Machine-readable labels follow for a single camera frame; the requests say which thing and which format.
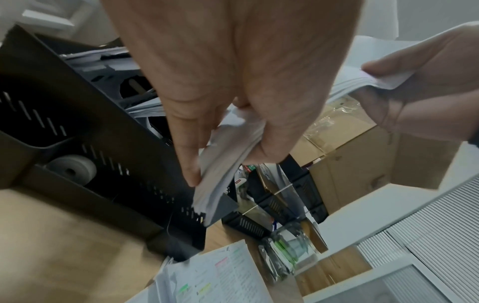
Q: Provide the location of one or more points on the clear plastic packet green contents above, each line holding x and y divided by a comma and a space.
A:
290, 251

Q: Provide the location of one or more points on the grey tape roll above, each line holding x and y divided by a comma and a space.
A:
73, 170

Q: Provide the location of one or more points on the printed document with highlighter marks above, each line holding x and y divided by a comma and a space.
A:
217, 275

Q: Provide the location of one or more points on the black perforated desk organizer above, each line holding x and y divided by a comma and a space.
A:
112, 142

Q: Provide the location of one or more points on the person's left hand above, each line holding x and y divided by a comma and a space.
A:
224, 53

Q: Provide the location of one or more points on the stack of white paper sheets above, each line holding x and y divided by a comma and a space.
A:
228, 165

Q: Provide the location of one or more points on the brown cardboard box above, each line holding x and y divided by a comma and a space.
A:
355, 165

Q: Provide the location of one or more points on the white packet with rubber band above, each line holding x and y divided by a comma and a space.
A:
278, 183

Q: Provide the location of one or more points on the black slotted plastic crate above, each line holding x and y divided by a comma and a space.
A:
288, 204

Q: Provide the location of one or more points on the white ribbed cabinet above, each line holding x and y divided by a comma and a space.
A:
430, 236

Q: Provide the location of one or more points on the person's right hand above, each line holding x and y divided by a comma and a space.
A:
438, 88

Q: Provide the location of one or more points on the loose papers in organizer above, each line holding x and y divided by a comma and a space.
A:
108, 66

